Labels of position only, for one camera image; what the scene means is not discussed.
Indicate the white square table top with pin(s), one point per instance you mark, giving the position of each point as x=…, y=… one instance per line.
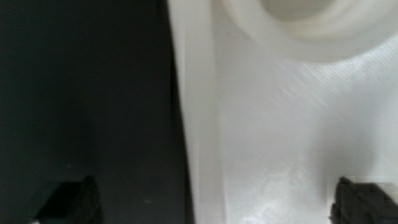
x=288, y=90

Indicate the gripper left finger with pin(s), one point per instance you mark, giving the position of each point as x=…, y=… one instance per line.
x=73, y=205

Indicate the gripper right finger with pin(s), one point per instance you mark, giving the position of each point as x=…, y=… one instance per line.
x=362, y=205

